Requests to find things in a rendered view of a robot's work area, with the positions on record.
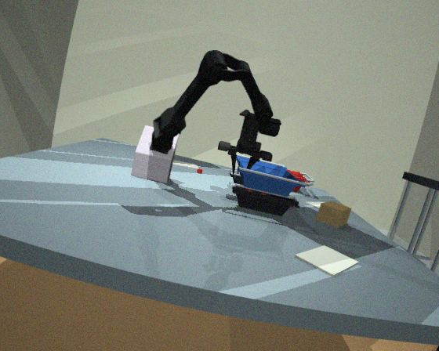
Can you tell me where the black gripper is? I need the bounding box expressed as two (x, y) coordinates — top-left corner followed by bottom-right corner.
(218, 129), (272, 174)

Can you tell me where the blue plastic tray with grey wire bars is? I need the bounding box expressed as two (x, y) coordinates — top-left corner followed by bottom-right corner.
(236, 154), (307, 197)

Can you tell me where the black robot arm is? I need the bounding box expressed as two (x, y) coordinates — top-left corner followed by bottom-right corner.
(150, 50), (281, 156)

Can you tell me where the tan wooden block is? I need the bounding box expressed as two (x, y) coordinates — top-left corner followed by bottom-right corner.
(316, 201), (351, 228)

